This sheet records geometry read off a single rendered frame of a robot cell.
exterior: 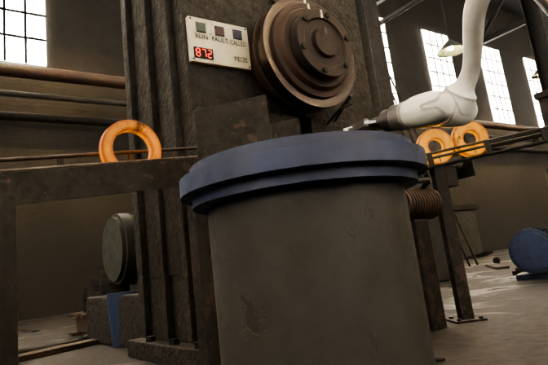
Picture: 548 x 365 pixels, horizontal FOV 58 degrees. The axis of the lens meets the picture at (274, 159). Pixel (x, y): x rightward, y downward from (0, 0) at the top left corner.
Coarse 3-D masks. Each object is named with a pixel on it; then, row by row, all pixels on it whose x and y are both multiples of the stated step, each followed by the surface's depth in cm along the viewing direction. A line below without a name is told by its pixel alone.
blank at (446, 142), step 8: (424, 136) 210; (432, 136) 210; (440, 136) 210; (448, 136) 210; (424, 144) 209; (440, 144) 212; (448, 144) 209; (440, 152) 208; (448, 152) 208; (440, 160) 207; (448, 160) 208
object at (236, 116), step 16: (256, 96) 126; (208, 112) 130; (224, 112) 128; (240, 112) 127; (256, 112) 125; (208, 128) 129; (224, 128) 128; (240, 128) 126; (256, 128) 125; (272, 128) 151; (288, 128) 150; (208, 144) 128; (224, 144) 127; (240, 144) 125
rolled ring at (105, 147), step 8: (128, 120) 149; (112, 128) 146; (120, 128) 147; (128, 128) 149; (136, 128) 150; (144, 128) 152; (104, 136) 144; (112, 136) 145; (144, 136) 152; (152, 136) 153; (104, 144) 143; (112, 144) 145; (152, 144) 152; (160, 144) 153; (104, 152) 143; (112, 152) 144; (152, 152) 151; (160, 152) 153; (104, 160) 142; (112, 160) 143
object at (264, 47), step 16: (288, 0) 199; (272, 16) 192; (256, 48) 192; (272, 64) 186; (352, 64) 212; (272, 80) 190; (288, 80) 188; (352, 80) 210; (288, 96) 192; (304, 96) 191; (336, 96) 202
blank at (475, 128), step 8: (456, 128) 210; (464, 128) 210; (472, 128) 210; (480, 128) 210; (456, 136) 210; (480, 136) 210; (456, 144) 209; (480, 144) 209; (464, 152) 208; (472, 152) 208; (480, 152) 208
